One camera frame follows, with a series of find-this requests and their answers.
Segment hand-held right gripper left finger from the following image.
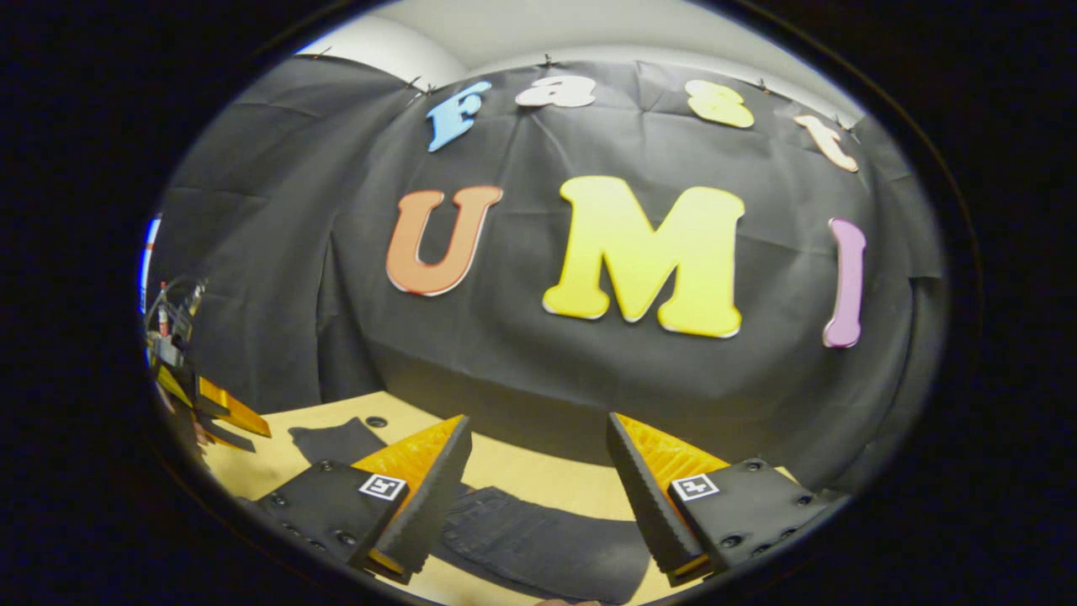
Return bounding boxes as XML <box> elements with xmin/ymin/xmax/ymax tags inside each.
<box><xmin>252</xmin><ymin>414</ymin><xmax>474</xmax><ymax>586</ymax></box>

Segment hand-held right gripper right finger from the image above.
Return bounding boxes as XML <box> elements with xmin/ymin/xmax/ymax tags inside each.
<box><xmin>606</xmin><ymin>412</ymin><xmax>851</xmax><ymax>588</ymax></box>

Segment black jeans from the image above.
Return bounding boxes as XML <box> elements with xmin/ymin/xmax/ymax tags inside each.
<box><xmin>289</xmin><ymin>418</ymin><xmax>653</xmax><ymax>605</ymax></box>

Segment black backdrop cloth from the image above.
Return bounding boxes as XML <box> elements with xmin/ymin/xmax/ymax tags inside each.
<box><xmin>147</xmin><ymin>52</ymin><xmax>950</xmax><ymax>497</ymax></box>

